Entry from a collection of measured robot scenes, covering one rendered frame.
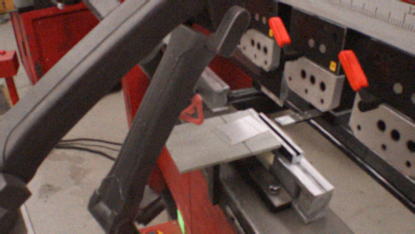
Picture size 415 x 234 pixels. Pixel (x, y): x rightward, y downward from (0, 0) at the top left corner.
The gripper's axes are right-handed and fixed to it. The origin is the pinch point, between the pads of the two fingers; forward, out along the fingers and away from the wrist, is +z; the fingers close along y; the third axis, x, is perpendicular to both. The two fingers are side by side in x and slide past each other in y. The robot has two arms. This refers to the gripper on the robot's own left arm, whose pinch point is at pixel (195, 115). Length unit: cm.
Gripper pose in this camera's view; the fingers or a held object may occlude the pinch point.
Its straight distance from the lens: 77.7
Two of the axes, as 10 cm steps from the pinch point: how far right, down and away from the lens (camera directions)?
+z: 4.8, 6.4, 6.1
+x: -7.9, 6.2, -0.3
